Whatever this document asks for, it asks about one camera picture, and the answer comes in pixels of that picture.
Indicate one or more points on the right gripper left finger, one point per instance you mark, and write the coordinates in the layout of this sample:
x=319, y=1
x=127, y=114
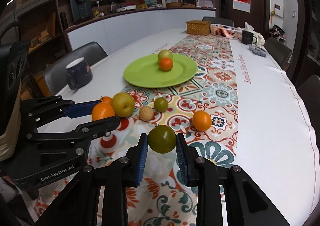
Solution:
x=125, y=172

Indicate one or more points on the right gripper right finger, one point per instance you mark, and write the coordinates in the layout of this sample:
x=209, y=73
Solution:
x=197, y=171

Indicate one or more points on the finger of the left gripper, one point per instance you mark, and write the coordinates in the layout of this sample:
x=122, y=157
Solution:
x=82, y=131
x=76, y=110

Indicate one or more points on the orange fruit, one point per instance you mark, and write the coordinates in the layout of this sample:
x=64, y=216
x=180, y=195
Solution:
x=102, y=110

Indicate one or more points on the small orange tangerine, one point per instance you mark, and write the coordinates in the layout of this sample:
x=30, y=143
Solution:
x=201, y=120

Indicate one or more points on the tan round fruit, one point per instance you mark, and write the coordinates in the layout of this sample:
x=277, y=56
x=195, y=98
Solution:
x=146, y=113

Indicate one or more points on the small green fruit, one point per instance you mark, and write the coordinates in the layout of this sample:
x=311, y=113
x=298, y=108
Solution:
x=161, y=104

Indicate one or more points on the yellow-green pear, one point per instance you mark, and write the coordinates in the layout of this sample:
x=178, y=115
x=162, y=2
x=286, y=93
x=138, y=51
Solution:
x=164, y=54

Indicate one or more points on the left hand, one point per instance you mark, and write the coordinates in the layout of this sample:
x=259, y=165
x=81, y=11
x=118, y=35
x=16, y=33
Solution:
x=8, y=190

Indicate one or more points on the small orange behind pear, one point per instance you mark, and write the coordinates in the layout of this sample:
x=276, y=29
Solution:
x=106, y=99

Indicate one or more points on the navy blue mug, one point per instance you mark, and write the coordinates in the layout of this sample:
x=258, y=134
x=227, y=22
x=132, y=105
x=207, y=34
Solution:
x=78, y=73

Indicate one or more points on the dark chair left near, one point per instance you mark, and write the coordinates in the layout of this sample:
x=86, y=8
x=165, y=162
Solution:
x=55, y=75

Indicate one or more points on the dark chair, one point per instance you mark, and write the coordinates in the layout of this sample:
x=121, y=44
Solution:
x=309, y=92
x=55, y=75
x=280, y=52

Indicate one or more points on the large yellow pear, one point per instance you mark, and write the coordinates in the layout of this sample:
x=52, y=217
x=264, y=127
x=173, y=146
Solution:
x=123, y=105

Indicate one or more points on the patterned table runner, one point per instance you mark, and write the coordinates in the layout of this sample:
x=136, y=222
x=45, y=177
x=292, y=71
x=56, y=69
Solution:
x=161, y=198

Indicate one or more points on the green plate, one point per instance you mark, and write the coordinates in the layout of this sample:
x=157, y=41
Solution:
x=146, y=73

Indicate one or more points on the dark chair right near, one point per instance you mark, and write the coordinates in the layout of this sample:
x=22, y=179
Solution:
x=309, y=92

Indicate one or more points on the dark chair right far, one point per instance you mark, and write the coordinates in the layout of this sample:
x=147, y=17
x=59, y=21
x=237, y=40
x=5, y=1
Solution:
x=280, y=52

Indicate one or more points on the black mug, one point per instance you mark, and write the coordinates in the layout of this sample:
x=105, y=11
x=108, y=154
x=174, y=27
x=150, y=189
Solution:
x=248, y=38

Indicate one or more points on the woven wicker box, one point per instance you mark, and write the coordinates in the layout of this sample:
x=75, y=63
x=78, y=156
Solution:
x=196, y=27

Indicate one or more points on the dark chair far end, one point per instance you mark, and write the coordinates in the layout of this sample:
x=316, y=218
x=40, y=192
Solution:
x=216, y=20

